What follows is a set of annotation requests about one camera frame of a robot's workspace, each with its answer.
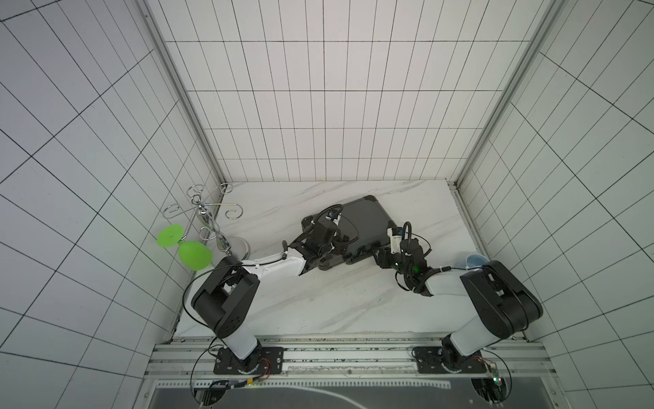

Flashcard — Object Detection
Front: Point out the green plastic wine glass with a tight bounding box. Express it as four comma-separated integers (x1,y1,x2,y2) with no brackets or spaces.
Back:
157,224,213,271

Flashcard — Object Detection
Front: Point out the black poker set case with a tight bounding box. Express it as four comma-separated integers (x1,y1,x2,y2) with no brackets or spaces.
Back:
311,195,397,271

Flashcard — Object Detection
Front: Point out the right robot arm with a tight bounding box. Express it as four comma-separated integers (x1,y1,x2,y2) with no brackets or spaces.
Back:
372,235,543,373

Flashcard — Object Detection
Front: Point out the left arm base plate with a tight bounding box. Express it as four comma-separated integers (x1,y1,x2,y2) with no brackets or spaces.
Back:
213,346,285,376

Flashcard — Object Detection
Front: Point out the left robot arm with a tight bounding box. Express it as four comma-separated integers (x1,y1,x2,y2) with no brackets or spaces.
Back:
191,214,343,365

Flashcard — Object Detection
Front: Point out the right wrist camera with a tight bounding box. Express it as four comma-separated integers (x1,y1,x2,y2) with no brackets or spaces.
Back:
388,227,404,254

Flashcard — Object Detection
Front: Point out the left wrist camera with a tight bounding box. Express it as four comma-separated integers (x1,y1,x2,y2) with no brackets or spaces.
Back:
318,207,342,226

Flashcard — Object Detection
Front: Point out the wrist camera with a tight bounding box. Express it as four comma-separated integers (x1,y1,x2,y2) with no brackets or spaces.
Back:
318,207,342,226
388,227,404,254

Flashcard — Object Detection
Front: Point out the light blue mug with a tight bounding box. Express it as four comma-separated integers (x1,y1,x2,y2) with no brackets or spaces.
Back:
465,253,490,270

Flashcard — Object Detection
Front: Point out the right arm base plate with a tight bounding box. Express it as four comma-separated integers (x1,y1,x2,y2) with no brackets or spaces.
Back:
411,346,488,375

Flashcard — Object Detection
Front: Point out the aluminium mounting rail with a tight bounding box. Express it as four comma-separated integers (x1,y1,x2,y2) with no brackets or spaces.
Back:
146,334,555,389

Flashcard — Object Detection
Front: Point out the chrome glass holder stand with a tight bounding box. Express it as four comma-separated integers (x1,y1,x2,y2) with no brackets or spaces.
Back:
161,185,250,267

